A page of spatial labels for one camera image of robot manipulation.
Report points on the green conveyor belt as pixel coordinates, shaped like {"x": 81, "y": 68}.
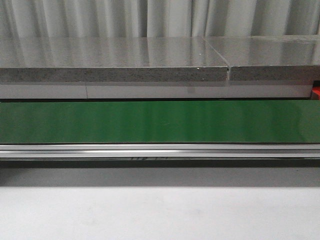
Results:
{"x": 199, "y": 121}

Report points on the grey stone counter slab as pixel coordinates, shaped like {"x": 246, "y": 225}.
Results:
{"x": 228, "y": 67}

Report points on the red object at right edge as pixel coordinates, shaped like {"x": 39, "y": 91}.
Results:
{"x": 315, "y": 94}

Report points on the grey pleated curtain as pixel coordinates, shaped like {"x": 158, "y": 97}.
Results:
{"x": 158, "y": 18}

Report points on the aluminium conveyor side rail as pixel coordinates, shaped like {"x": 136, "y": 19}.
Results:
{"x": 189, "y": 150}

